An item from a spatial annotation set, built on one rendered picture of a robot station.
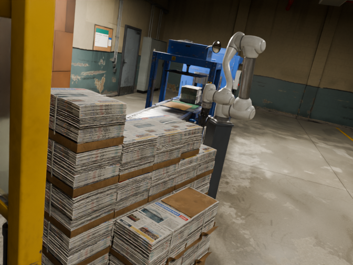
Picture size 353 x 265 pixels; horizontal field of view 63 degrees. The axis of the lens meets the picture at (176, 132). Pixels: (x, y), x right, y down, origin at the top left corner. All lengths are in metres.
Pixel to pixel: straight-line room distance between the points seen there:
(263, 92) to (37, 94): 10.82
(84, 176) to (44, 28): 0.75
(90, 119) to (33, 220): 0.49
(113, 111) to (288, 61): 10.39
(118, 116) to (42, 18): 0.67
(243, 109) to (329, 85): 9.17
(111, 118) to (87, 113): 0.14
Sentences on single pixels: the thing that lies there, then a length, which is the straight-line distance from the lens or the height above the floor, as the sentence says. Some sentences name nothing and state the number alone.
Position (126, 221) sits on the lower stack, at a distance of 1.76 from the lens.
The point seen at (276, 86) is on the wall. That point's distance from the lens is 11.52.
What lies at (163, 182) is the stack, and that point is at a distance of 1.99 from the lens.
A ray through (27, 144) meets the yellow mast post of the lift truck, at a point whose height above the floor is 1.22.
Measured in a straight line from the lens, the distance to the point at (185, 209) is 1.97.
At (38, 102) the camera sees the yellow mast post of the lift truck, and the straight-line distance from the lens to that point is 1.00.
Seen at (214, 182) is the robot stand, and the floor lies 0.36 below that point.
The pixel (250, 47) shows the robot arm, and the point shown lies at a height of 1.73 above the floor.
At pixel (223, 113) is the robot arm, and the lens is 2.82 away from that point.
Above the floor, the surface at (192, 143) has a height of 0.95.
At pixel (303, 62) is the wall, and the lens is 11.59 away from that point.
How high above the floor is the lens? 1.58
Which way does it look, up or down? 15 degrees down
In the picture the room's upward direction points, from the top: 10 degrees clockwise
